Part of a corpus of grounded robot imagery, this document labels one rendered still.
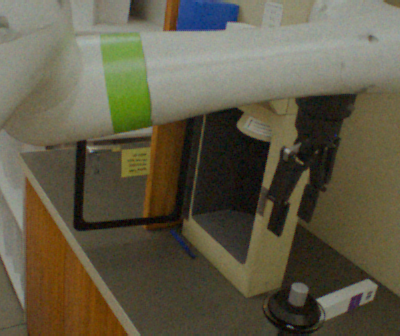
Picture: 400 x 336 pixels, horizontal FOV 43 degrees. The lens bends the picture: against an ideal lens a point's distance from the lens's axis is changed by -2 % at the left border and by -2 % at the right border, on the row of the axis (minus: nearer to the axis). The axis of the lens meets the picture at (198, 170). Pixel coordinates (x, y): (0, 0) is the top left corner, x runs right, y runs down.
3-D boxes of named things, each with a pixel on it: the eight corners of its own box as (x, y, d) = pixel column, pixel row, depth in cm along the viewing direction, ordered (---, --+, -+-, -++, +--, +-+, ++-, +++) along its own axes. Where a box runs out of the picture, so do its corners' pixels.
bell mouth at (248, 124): (276, 117, 137) (280, 97, 135) (322, 141, 124) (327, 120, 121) (222, 120, 127) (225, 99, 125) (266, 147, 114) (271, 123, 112)
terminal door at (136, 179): (180, 221, 145) (200, 83, 129) (72, 232, 132) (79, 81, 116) (179, 220, 145) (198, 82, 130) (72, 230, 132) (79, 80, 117)
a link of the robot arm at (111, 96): (-28, 129, 50) (-32, 24, 53) (8, 166, 62) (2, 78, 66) (151, 103, 52) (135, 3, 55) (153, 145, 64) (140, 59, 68)
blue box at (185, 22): (210, 36, 125) (215, -2, 121) (233, 44, 117) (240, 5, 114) (175, 34, 119) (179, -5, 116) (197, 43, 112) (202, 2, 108)
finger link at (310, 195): (305, 184, 93) (307, 183, 93) (296, 215, 96) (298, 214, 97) (317, 192, 91) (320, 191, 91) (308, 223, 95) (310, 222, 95)
